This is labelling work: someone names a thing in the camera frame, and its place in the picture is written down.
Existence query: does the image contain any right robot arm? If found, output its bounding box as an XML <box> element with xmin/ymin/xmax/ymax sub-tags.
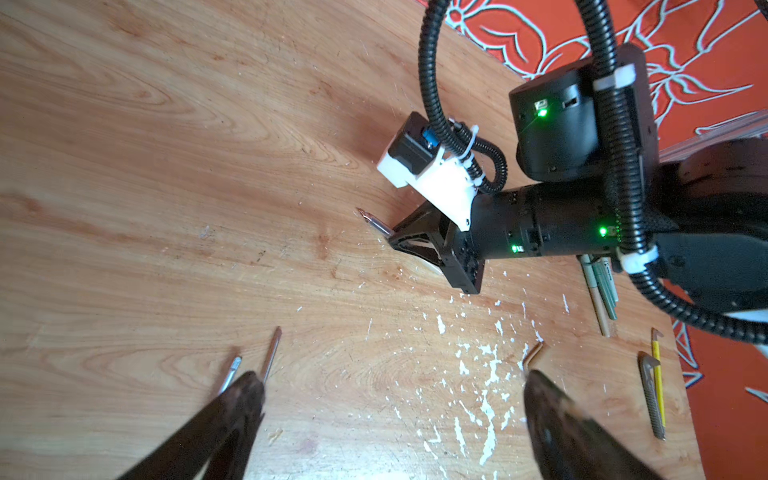
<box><xmin>378</xmin><ymin>1</ymin><xmax>767</xmax><ymax>345</ymax></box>

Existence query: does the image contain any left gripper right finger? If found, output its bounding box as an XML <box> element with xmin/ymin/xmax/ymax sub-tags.
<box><xmin>524</xmin><ymin>370</ymin><xmax>660</xmax><ymax>479</ymax></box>

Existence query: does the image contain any dark green pen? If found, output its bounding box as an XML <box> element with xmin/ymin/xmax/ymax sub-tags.
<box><xmin>600</xmin><ymin>257</ymin><xmax>619</xmax><ymax>303</ymax></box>

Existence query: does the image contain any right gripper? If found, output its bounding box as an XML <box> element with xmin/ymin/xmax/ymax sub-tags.
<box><xmin>388</xmin><ymin>59</ymin><xmax>625</xmax><ymax>294</ymax></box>

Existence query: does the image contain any beige pen cap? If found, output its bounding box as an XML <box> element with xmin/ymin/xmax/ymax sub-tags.
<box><xmin>521</xmin><ymin>341</ymin><xmax>546</xmax><ymax>377</ymax></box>

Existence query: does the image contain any light green pen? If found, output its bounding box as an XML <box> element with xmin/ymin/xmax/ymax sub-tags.
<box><xmin>591</xmin><ymin>257</ymin><xmax>618</xmax><ymax>320</ymax></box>

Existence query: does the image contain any black screwdriver left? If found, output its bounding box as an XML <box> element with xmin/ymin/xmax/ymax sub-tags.
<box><xmin>218</xmin><ymin>355</ymin><xmax>242</xmax><ymax>395</ymax></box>

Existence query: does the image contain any yellow handled tool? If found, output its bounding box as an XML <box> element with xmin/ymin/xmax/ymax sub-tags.
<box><xmin>651</xmin><ymin>328</ymin><xmax>666</xmax><ymax>438</ymax></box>

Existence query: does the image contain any beige pen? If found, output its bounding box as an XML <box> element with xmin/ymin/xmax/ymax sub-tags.
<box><xmin>357</xmin><ymin>208</ymin><xmax>393</xmax><ymax>238</ymax></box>

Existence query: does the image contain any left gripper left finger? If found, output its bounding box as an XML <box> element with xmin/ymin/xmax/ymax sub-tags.
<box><xmin>121</xmin><ymin>371</ymin><xmax>266</xmax><ymax>479</ymax></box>

